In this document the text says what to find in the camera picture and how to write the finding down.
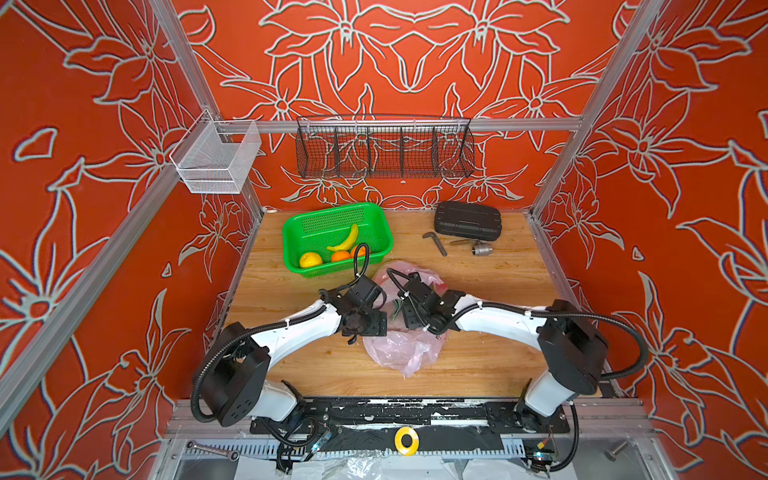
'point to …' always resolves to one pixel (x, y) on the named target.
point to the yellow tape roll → (413, 448)
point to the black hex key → (437, 241)
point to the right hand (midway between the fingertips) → (406, 313)
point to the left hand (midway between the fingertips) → (377, 325)
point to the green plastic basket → (313, 232)
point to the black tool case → (468, 221)
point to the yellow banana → (348, 243)
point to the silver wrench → (233, 455)
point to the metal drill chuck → (481, 249)
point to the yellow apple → (310, 259)
